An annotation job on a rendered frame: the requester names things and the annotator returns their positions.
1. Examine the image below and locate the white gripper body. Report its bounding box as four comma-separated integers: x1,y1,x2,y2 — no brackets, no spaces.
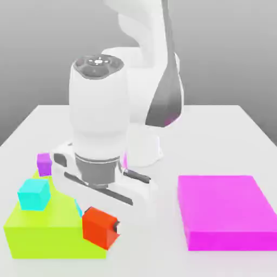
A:
51,166,159,220

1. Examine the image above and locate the small red cube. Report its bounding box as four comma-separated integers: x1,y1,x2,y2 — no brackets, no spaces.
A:
81,206,120,251

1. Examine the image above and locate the small light blue cube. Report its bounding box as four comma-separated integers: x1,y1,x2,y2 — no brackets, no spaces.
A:
74,198,83,218

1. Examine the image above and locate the small cyan cube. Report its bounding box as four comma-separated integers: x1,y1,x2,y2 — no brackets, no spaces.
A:
17,178,52,212

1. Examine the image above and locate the small purple cube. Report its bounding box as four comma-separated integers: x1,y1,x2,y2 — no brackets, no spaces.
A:
36,153,53,177

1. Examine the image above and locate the large lime box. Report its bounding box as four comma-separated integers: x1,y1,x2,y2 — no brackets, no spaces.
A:
3,169,108,260

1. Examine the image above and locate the large magenta box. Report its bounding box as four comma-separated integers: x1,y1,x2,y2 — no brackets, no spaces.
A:
177,175,277,252

